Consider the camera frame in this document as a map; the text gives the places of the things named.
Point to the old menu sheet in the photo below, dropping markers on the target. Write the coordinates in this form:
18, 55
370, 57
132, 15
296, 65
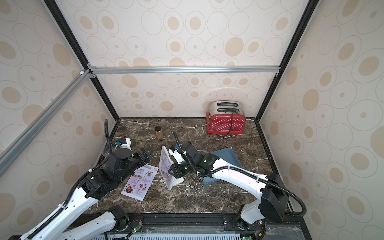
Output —
140, 182

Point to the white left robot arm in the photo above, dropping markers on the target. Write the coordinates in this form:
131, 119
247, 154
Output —
90, 188

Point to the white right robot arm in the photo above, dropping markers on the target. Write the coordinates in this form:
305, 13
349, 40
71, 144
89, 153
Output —
273, 200

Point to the aluminium crossbar left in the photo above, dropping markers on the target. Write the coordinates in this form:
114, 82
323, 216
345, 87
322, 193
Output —
23, 140

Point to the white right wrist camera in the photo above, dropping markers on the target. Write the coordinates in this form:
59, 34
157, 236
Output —
176, 155

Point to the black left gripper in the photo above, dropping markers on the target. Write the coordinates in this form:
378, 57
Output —
143, 158

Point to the blue-grey plastic tray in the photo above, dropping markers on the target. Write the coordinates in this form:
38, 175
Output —
229, 156

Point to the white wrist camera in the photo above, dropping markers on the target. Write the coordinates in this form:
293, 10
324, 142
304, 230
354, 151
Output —
124, 143
176, 155

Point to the aluminium crossbar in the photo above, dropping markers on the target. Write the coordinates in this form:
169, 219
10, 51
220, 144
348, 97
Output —
180, 70
23, 140

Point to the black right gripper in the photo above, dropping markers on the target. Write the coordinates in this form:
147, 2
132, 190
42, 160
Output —
176, 170

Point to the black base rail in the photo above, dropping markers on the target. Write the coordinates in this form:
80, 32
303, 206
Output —
118, 225

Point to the clear plastic cup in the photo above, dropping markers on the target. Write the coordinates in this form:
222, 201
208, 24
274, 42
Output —
105, 151

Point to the spice jar with black lid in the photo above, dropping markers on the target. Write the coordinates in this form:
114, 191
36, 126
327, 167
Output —
159, 132

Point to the new special menu sheet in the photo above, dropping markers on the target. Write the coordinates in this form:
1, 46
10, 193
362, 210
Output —
165, 164

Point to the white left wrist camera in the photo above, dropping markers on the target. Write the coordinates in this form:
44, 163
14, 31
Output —
124, 143

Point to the aluminium crossbar back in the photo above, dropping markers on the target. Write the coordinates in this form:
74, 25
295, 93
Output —
180, 70

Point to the red polka dot toaster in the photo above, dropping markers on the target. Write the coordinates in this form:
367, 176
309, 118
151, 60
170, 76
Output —
226, 118

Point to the black vertical frame post left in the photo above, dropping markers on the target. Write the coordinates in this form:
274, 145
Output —
66, 30

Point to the black vertical frame post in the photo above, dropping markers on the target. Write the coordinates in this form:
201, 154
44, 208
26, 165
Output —
302, 25
66, 30

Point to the black vertical frame post right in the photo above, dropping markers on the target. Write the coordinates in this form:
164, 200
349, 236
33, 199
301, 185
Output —
302, 25

